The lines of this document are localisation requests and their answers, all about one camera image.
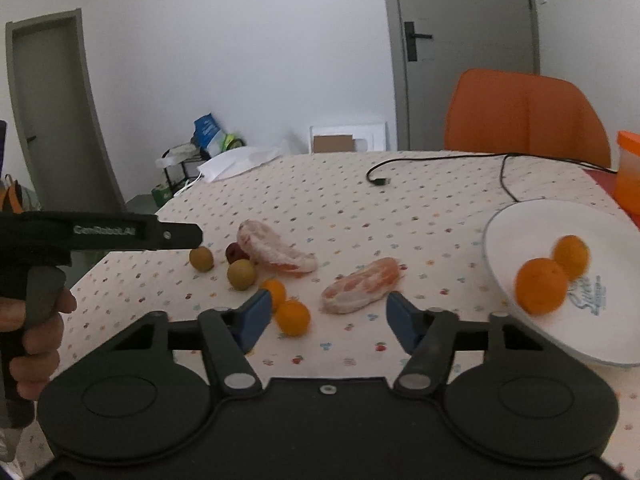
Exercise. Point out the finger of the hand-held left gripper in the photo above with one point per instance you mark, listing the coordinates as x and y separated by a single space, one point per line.
180 235

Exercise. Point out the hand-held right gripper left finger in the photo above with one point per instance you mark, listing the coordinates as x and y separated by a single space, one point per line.
256 316

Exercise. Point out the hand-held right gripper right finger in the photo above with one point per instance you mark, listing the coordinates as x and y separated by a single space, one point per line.
401 321

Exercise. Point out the brown longan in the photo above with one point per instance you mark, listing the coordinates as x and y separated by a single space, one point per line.
201 258
241 274

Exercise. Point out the small orange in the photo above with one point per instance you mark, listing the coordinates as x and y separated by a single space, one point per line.
276 290
293 317

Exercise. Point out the peeled pomelo segment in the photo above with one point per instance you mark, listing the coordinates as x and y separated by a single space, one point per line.
362 287
272 250

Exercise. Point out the red jujube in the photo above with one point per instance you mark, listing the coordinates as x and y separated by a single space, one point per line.
232 252

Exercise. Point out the large orange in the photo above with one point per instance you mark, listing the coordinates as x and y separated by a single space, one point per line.
573 255
541 286

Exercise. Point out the white plate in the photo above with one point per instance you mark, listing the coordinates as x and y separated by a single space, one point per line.
525 230

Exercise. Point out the person's left hand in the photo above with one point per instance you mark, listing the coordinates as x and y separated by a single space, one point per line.
42 350

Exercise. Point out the green box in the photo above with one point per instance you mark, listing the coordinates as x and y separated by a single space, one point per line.
161 195

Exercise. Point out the orange black bag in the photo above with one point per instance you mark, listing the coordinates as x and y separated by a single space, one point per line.
10 195

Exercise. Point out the white plastic bag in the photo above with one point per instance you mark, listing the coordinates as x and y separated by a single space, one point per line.
172 156

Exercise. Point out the yellow green packet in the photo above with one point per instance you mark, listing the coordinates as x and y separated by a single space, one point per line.
231 141

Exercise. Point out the blue plastic bag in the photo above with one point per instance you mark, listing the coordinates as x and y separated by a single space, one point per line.
206 130

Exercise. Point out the grey framed door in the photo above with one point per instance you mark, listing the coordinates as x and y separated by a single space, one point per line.
55 110

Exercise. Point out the brown cardboard piece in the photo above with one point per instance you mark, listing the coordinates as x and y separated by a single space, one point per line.
332 144

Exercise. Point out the white foam packaging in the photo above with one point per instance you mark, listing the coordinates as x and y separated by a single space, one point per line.
372 135

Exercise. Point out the orange chair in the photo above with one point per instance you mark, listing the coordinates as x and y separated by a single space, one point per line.
525 115

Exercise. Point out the red orange table mat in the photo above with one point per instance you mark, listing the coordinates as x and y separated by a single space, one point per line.
600 185

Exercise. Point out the orange lidded container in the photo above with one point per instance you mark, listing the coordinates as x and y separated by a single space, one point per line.
630 175

